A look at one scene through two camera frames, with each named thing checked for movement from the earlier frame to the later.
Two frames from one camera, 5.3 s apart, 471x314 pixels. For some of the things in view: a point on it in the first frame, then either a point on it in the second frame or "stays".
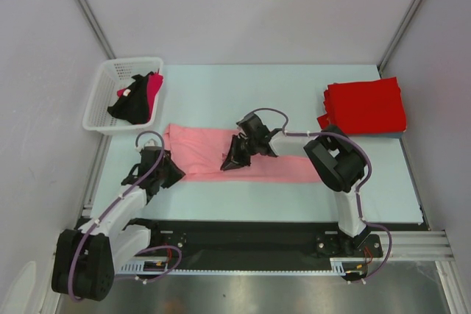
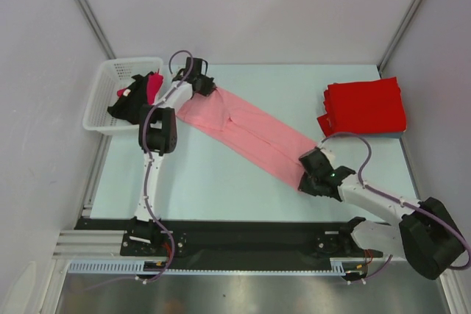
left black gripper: (176, 173) to (210, 86)
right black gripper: (242, 145) to (310, 176)
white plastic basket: (112, 76) stays
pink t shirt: (201, 152) to (272, 144)
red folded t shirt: (373, 106) stays
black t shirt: (133, 105) stays
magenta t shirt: (154, 81) stays
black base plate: (179, 245) stays
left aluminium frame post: (85, 8) stays
